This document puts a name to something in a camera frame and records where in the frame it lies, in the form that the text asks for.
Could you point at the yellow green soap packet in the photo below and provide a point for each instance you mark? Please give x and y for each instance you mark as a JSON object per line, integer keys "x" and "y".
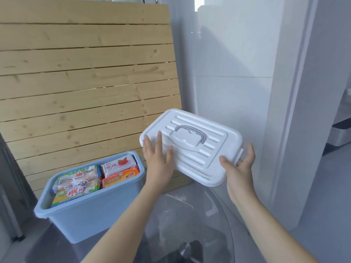
{"x": 74, "y": 193}

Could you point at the white door frame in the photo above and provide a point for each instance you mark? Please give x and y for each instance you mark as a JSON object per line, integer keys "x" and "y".
{"x": 296, "y": 106}

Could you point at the blue plastic storage box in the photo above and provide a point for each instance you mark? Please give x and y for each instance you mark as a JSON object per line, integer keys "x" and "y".
{"x": 90, "y": 213}

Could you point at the person's right hand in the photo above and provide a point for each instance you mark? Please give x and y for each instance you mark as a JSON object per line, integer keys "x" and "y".
{"x": 240, "y": 183}

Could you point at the wooden slat board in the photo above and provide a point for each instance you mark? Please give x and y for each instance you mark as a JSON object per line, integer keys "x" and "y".
{"x": 82, "y": 79}

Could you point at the green white soap packet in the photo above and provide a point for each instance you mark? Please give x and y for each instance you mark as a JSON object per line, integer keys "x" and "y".
{"x": 75, "y": 176}

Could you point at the person's left hand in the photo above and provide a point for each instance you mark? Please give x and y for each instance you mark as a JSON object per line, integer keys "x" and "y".
{"x": 157, "y": 169}

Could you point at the black table base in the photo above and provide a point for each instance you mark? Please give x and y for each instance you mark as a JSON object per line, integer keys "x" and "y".
{"x": 189, "y": 253}

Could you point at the grey metal frame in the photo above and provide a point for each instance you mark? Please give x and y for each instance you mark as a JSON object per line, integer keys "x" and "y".
{"x": 12, "y": 188}

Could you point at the person's right forearm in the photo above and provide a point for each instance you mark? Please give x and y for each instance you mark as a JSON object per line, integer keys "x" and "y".
{"x": 271, "y": 230}

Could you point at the person's left forearm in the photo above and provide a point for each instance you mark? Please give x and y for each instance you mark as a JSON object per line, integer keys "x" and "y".
{"x": 129, "y": 219}

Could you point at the orange soap packet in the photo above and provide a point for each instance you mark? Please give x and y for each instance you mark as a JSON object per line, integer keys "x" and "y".
{"x": 120, "y": 178}

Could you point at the person's left thumb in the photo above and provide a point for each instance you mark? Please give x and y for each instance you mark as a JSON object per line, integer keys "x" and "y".
{"x": 170, "y": 157}

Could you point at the pink white soap packet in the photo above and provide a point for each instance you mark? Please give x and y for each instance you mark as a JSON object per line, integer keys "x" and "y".
{"x": 119, "y": 164}

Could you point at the person's right thumb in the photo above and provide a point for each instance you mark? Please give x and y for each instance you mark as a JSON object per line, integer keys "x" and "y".
{"x": 227, "y": 162}

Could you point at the grey furniture piece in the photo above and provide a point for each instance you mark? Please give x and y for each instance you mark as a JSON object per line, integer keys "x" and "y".
{"x": 340, "y": 134}

